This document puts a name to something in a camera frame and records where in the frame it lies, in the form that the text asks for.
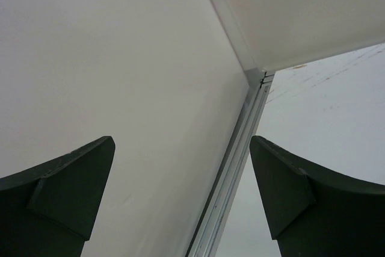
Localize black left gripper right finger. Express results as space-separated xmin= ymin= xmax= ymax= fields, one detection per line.
xmin=250 ymin=136 xmax=384 ymax=256

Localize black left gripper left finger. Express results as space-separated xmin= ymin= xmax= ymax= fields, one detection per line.
xmin=1 ymin=136 xmax=116 ymax=256

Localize aluminium frame rail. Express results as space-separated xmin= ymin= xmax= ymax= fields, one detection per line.
xmin=186 ymin=0 xmax=274 ymax=256

